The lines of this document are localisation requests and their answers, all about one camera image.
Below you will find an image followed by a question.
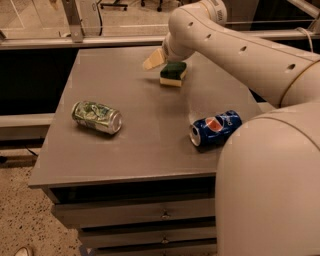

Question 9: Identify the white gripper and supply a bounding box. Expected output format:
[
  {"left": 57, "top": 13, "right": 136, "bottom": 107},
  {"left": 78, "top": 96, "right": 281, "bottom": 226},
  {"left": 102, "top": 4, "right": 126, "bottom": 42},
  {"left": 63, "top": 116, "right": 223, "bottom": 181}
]
[{"left": 143, "top": 33, "right": 194, "bottom": 70}]

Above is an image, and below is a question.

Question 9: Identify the green and yellow sponge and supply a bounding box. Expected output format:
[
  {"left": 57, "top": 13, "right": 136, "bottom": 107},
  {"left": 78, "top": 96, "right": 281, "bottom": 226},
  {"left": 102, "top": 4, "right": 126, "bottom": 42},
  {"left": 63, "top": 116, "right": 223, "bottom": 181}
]
[{"left": 160, "top": 62, "right": 187, "bottom": 87}]

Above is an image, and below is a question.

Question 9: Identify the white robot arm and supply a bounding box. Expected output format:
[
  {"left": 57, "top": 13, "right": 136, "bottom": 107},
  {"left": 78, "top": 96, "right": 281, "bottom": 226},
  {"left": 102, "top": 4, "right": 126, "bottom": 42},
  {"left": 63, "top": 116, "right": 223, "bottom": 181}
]
[{"left": 144, "top": 0, "right": 320, "bottom": 256}]

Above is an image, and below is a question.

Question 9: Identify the crushed green soda can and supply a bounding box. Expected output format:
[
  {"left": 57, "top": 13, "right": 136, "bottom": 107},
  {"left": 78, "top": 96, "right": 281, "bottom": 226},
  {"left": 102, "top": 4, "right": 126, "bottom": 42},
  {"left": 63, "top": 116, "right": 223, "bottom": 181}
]
[{"left": 71, "top": 101, "right": 122, "bottom": 135}]

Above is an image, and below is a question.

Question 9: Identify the blue pepsi can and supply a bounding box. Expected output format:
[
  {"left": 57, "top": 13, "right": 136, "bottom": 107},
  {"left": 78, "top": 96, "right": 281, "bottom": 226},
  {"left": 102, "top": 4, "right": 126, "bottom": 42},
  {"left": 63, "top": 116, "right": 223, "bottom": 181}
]
[{"left": 189, "top": 110, "right": 242, "bottom": 147}]

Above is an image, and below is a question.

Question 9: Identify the black office chair base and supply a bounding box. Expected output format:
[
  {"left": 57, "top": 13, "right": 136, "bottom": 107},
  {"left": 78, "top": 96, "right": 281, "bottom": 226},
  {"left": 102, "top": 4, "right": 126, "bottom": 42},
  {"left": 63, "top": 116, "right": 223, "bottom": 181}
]
[{"left": 98, "top": 0, "right": 164, "bottom": 12}]

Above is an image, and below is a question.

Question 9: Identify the grey drawer cabinet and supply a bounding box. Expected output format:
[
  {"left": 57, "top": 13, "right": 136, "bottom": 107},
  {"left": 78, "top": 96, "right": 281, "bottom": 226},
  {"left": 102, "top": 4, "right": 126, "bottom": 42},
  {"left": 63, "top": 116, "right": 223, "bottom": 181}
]
[{"left": 28, "top": 44, "right": 264, "bottom": 256}]

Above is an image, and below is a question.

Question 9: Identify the top cabinet drawer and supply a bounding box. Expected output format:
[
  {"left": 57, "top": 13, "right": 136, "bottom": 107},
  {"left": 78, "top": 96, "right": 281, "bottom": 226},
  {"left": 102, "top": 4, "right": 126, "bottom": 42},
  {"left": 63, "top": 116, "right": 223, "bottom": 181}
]
[{"left": 52, "top": 196, "right": 215, "bottom": 228}]

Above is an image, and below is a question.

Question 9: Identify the cabinet drawer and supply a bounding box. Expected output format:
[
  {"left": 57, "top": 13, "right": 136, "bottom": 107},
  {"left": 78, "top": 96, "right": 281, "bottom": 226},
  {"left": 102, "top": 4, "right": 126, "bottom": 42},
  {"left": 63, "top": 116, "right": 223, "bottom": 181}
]
[
  {"left": 52, "top": 196, "right": 215, "bottom": 228},
  {"left": 79, "top": 220, "right": 216, "bottom": 248},
  {"left": 95, "top": 239, "right": 217, "bottom": 256}
]

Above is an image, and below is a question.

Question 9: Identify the middle cabinet drawer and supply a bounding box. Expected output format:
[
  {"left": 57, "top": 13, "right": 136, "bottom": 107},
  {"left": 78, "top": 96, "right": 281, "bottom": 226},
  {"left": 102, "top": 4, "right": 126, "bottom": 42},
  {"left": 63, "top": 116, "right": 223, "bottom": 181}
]
[{"left": 79, "top": 220, "right": 216, "bottom": 248}]

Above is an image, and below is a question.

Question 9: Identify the bottom cabinet drawer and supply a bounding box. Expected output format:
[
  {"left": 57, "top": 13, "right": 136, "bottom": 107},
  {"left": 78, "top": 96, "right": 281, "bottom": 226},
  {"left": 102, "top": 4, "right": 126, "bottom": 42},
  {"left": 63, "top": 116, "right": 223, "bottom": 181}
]
[{"left": 95, "top": 239, "right": 217, "bottom": 256}]

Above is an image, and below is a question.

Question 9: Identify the white shoe tip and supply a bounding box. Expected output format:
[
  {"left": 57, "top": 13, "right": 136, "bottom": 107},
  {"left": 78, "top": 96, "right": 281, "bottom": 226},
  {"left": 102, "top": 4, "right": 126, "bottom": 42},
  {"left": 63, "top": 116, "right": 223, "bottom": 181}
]
[{"left": 14, "top": 246, "right": 34, "bottom": 256}]

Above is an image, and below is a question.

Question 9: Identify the metal railing frame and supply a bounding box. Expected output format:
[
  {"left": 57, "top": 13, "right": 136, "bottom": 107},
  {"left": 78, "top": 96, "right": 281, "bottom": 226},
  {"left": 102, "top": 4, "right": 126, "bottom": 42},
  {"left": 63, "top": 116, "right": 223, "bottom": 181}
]
[{"left": 0, "top": 0, "right": 320, "bottom": 51}]

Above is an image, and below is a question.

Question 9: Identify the white cable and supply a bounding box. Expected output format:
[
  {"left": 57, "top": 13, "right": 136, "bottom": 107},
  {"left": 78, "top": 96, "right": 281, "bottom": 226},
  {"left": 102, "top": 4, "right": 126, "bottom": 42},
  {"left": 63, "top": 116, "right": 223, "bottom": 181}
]
[{"left": 295, "top": 26, "right": 316, "bottom": 54}]

